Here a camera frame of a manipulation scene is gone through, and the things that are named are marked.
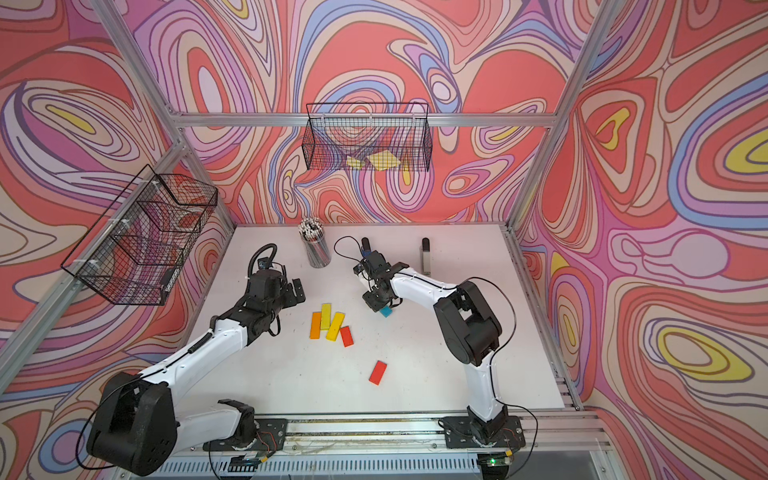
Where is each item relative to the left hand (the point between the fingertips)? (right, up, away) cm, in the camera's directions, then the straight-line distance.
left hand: (291, 286), depth 88 cm
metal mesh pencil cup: (+5, +12, +13) cm, 18 cm away
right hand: (+26, -7, +7) cm, 28 cm away
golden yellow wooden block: (+13, -13, +3) cm, 18 cm away
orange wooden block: (+6, -13, +3) cm, 15 cm away
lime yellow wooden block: (+9, -10, +6) cm, 15 cm away
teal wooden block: (+28, -8, +3) cm, 30 cm away
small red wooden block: (+16, -16, +3) cm, 23 cm away
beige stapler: (+43, +9, +18) cm, 47 cm away
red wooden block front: (+26, -24, -5) cm, 35 cm away
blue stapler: (+21, +13, +20) cm, 32 cm away
